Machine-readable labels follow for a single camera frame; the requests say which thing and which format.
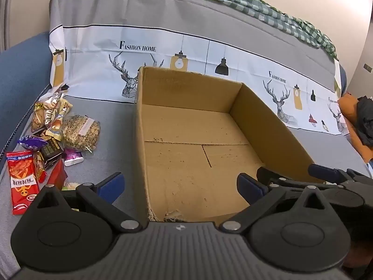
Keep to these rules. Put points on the clear grain cake bag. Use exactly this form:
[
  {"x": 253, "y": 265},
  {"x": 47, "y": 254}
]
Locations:
[{"x": 81, "y": 132}]

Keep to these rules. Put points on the grey deer print cloth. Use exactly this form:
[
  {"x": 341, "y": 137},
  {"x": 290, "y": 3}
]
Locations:
[{"x": 116, "y": 11}]

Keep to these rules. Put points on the purple wrapped candy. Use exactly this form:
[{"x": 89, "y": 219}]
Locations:
[{"x": 32, "y": 142}]

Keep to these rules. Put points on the black snack packet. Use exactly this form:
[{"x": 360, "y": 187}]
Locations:
[{"x": 51, "y": 151}]

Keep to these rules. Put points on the red snack packet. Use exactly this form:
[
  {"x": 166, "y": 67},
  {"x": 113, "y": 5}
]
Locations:
[{"x": 22, "y": 180}]

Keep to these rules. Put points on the green checkered cloth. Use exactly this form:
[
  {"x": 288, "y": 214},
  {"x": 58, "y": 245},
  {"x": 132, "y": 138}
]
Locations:
[{"x": 262, "y": 8}]

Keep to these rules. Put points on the orange snack packet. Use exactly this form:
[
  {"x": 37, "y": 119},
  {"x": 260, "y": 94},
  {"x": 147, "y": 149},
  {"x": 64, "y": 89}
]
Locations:
[{"x": 39, "y": 164}]

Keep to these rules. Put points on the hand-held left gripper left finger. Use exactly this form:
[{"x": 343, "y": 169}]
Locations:
[{"x": 112, "y": 185}]

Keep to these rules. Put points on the small red packet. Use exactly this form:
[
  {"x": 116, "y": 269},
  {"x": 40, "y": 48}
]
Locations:
[{"x": 58, "y": 175}]

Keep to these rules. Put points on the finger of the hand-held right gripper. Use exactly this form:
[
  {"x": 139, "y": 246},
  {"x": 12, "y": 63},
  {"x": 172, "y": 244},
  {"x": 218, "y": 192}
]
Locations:
[
  {"x": 271, "y": 176},
  {"x": 320, "y": 170}
]

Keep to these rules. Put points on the cardboard box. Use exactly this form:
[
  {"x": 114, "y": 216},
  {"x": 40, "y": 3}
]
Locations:
[{"x": 186, "y": 140}]

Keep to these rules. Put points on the clear round cracker packet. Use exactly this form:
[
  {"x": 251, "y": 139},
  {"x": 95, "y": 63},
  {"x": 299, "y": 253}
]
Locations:
[{"x": 38, "y": 118}]

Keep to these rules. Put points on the small purple snack packet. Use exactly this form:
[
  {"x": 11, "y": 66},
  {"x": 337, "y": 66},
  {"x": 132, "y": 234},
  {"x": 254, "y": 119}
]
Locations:
[{"x": 72, "y": 157}]

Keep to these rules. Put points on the black cloth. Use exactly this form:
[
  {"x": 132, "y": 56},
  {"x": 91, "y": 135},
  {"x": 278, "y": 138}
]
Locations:
[{"x": 365, "y": 116}]

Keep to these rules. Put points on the orange cloth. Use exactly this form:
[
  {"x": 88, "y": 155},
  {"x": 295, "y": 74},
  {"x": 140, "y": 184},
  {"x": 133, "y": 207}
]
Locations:
[{"x": 348, "y": 108}]

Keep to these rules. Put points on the yellow snack packet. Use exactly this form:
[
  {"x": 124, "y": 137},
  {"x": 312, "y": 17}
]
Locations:
[
  {"x": 54, "y": 100},
  {"x": 58, "y": 122}
]

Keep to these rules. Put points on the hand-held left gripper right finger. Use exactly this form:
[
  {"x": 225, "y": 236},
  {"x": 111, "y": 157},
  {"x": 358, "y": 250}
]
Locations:
[{"x": 249, "y": 188}]

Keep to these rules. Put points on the wall socket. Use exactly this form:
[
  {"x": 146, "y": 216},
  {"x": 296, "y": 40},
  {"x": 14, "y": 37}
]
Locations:
[{"x": 367, "y": 68}]

